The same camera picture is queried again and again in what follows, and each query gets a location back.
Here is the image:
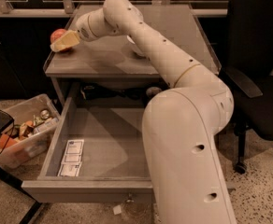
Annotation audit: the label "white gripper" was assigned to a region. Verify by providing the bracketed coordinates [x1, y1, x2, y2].
[50, 13, 94, 52]

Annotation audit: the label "red orange apple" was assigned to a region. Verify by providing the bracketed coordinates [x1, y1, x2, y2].
[50, 29, 66, 43]

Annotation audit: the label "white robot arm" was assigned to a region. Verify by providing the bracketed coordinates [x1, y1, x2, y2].
[50, 0, 237, 224]

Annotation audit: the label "open grey top drawer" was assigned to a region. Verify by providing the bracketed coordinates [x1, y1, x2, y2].
[23, 97, 156, 203]

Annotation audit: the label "white ceramic bowl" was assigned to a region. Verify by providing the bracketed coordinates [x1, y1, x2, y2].
[126, 35, 146, 58]

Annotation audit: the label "clear plastic storage bin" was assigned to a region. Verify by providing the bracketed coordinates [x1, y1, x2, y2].
[0, 94, 60, 169]

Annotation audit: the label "black tape roll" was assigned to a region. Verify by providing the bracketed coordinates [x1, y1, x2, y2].
[143, 86, 162, 105]

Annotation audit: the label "white paper packets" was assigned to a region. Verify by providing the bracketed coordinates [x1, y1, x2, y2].
[58, 139, 84, 177]

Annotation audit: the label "black office chair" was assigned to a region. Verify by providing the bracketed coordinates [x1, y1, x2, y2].
[220, 0, 273, 174]

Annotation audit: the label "black device with cable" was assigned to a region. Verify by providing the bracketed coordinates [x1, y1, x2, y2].
[80, 83, 143, 100]

